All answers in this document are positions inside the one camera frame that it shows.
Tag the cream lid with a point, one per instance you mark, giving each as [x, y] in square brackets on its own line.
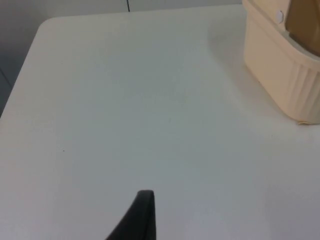
[305, 22]

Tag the cream box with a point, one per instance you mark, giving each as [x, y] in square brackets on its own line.
[272, 62]

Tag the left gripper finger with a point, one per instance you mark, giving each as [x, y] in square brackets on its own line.
[142, 220]

